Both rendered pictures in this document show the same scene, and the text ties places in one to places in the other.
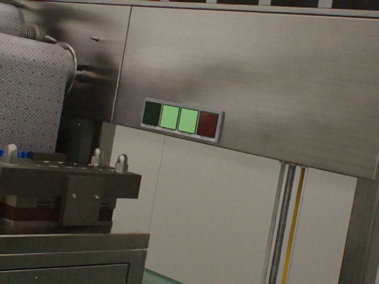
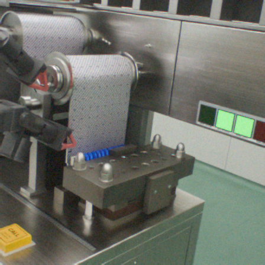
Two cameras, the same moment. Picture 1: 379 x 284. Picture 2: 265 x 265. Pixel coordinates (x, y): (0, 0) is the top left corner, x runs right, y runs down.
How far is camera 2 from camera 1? 73 cm
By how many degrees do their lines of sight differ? 15
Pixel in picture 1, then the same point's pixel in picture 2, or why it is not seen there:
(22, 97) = (100, 107)
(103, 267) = (175, 236)
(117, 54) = (170, 61)
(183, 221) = not seen: hidden behind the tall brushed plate
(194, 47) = (248, 63)
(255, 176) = not seen: hidden behind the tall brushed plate
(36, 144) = (112, 139)
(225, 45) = not seen: outside the picture
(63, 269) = (151, 249)
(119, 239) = (186, 213)
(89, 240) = (168, 223)
